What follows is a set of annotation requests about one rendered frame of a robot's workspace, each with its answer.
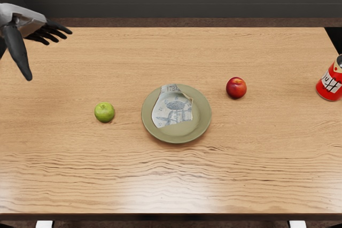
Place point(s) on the red drink can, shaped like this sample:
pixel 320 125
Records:
pixel 330 79

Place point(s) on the green apple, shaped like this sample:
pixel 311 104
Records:
pixel 104 111

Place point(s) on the red apple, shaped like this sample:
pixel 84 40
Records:
pixel 236 87

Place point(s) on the green patterned plate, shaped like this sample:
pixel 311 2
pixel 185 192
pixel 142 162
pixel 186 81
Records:
pixel 176 113

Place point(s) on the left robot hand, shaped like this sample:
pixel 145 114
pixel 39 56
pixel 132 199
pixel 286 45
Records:
pixel 20 22

